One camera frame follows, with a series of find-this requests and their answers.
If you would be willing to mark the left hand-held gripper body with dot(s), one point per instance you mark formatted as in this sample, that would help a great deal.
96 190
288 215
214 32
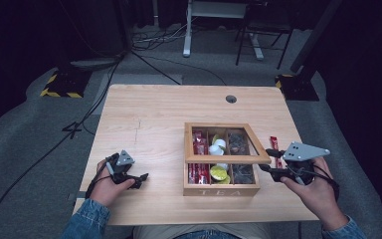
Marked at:
121 171

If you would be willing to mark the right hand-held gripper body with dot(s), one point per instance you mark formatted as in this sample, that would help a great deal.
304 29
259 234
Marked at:
303 152

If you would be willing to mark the red stick packet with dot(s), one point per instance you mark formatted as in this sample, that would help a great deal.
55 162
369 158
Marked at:
274 142

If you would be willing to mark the wooden glass box lid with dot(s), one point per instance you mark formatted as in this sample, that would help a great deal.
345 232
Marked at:
229 159

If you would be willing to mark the wooden tea box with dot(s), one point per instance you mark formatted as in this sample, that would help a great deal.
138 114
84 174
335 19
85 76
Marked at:
219 191

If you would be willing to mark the person's left hand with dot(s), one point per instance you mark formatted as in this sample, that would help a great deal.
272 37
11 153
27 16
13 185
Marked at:
106 189

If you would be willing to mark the person's right hand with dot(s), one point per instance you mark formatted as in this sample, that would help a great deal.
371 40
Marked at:
321 195

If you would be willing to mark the pile of dark tea bags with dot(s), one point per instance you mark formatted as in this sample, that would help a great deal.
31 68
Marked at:
242 172

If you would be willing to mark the green lidded capsule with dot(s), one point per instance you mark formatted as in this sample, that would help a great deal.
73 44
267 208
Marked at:
218 173
215 137
226 181

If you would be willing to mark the white coffee capsule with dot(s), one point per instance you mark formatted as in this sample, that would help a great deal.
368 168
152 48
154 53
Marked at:
224 166
216 151
220 143

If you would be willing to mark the grey tape strip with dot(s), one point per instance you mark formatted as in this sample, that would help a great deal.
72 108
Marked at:
76 195

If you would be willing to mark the person's beige shirt torso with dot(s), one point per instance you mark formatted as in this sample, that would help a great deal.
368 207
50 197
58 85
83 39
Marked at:
165 232

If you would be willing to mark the black stand base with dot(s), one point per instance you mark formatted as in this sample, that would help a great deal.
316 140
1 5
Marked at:
300 88

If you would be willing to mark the stack of red packets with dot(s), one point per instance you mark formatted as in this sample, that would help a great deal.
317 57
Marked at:
199 146

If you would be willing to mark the person's blue jeans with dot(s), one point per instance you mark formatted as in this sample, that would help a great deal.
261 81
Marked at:
207 235

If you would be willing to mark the hazard striped stand base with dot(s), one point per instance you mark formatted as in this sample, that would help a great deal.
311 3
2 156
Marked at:
64 84

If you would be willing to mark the grey round stand foot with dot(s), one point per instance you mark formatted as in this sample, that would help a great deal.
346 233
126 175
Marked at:
94 63

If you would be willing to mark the dark slanted stand pole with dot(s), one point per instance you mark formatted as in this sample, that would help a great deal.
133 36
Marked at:
315 36

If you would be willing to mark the black chair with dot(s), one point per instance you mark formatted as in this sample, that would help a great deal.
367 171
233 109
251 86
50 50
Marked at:
262 30

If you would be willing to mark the white desk frame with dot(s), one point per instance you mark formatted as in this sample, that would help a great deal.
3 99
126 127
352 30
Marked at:
187 36

